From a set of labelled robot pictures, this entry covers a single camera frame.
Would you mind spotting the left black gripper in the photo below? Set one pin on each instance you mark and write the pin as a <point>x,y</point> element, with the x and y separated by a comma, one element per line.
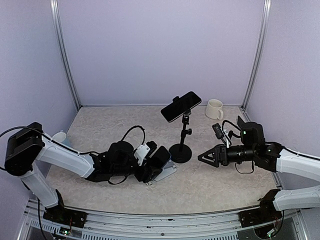
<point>148,172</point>

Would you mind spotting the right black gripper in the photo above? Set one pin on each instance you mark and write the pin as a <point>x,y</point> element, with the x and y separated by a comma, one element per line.
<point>220,156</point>

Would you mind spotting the blue phone black screen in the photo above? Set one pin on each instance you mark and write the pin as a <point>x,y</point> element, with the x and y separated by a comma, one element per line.
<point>160,158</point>

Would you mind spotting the grey folding phone stand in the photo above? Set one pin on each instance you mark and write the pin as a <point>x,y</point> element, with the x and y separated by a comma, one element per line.
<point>169,169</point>

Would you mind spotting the tall black phone stand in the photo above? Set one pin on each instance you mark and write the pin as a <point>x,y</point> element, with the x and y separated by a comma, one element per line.
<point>181,153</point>

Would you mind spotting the purple phone black screen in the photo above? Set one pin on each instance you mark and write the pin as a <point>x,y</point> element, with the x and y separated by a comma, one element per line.
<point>180,105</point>

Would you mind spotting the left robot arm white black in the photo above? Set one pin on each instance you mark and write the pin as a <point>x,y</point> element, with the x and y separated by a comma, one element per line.
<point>30,144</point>

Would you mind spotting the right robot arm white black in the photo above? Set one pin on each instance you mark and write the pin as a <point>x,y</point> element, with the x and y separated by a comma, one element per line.
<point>270,156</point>

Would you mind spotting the white ceramic mug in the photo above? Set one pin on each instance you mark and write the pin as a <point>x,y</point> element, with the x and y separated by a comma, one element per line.
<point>214,109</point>

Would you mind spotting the light blue cup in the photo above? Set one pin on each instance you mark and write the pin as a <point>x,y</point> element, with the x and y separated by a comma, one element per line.
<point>61,139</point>

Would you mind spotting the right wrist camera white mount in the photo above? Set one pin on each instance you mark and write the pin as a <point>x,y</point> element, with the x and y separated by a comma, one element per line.
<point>222,135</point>

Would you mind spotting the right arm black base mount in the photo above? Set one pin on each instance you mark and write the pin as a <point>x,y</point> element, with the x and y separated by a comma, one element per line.
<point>266,212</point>

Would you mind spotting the front aluminium frame rail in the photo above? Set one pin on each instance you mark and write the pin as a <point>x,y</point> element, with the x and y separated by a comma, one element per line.
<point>102,224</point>

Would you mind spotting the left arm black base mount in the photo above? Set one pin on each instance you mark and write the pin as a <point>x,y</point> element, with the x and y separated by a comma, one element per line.
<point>62,215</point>

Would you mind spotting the right aluminium frame post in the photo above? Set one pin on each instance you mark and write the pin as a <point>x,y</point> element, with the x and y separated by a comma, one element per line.
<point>258,54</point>

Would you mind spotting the aluminium frame post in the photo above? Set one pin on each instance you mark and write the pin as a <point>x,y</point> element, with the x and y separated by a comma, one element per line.
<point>258,54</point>
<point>63,53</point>

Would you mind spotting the left aluminium frame post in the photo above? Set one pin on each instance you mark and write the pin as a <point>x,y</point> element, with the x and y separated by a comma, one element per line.
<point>63,53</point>

